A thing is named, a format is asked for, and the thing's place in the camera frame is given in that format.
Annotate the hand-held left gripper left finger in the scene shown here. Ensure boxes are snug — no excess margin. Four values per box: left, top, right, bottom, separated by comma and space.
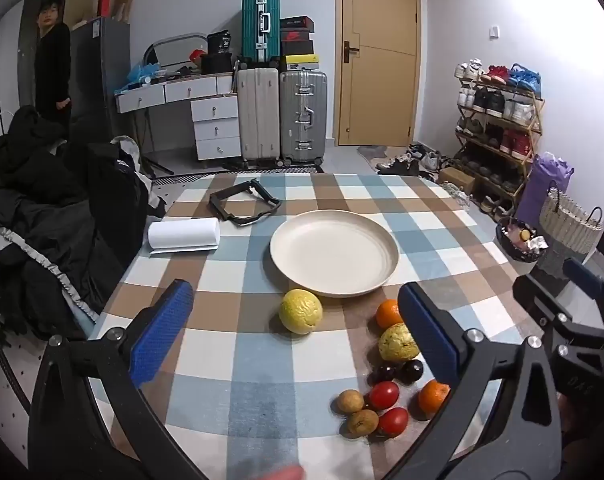
28, 279, 207, 480

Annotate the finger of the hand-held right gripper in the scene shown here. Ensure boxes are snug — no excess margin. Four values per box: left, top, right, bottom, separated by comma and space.
513, 274, 604, 347
562, 257, 604, 330

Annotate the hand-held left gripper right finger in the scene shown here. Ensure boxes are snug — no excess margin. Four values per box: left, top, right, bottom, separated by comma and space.
382, 282, 565, 480

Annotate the golden rough guava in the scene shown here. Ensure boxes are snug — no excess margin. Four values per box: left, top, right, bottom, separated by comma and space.
378, 322, 421, 362

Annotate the orange mandarin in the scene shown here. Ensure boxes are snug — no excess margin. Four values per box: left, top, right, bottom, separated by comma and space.
376, 299, 405, 330
418, 380, 451, 415

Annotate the red tomato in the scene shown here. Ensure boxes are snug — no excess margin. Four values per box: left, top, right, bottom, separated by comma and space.
378, 407, 410, 437
368, 381, 401, 411

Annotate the small brown round fruit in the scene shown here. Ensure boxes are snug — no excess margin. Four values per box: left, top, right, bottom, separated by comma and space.
347, 409, 380, 438
337, 389, 365, 415

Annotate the cream round plate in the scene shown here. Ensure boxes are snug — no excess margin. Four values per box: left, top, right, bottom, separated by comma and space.
269, 210, 400, 297

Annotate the pale yellow smooth guava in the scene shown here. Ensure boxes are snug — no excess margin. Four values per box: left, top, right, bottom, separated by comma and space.
279, 289, 324, 335

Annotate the white woven basket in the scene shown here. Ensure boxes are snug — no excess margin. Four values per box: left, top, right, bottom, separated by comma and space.
539, 187, 604, 256

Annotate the black round basket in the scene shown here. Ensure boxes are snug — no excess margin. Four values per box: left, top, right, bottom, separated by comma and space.
496, 216, 550, 262

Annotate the purple shopping bag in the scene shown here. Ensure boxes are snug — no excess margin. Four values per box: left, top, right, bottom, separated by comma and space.
517, 152, 574, 226

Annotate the white paper roll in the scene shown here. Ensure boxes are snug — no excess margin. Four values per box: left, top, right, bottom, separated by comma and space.
148, 217, 221, 254

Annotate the brown cardboard box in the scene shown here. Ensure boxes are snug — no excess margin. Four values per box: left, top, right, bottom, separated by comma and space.
438, 166, 475, 188

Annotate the pile of black jackets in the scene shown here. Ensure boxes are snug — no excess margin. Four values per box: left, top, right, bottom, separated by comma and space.
0, 105, 153, 341

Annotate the scattered sneakers pile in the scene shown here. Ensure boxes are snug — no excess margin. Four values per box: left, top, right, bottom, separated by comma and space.
374, 142, 443, 176

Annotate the wooden shoe rack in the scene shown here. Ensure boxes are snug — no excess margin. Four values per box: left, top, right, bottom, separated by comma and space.
454, 60, 545, 221

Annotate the white desk with drawers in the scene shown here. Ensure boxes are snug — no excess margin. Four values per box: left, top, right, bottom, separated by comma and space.
116, 72, 243, 161

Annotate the white suitcase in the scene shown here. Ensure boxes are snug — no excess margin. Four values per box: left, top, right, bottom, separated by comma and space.
237, 66, 281, 163

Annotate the silver suitcase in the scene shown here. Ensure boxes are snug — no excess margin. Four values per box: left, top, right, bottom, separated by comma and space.
279, 70, 327, 166

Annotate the blue plastic bag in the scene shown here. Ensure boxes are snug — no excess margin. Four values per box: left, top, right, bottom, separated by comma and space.
128, 62, 161, 84

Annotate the grey refrigerator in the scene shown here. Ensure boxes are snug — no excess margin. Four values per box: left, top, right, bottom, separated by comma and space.
69, 16, 131, 146

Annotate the black handbag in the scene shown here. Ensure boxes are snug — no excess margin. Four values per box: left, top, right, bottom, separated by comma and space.
201, 52, 235, 75

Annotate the wooden door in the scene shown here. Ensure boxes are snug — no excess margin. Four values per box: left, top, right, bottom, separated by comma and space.
334, 0, 423, 147

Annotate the oval mirror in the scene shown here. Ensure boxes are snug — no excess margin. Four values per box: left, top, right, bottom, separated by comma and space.
144, 33, 209, 68

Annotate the yellow white shoe box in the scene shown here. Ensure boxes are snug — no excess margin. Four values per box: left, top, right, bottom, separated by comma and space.
282, 54, 319, 72

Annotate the green suitcase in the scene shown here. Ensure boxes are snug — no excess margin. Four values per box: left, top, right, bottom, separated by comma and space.
242, 0, 281, 68

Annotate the black folding bracket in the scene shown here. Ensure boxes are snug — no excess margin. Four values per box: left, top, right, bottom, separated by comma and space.
209, 178, 283, 226

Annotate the black cable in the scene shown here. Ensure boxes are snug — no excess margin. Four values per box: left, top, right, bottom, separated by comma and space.
0, 300, 30, 411

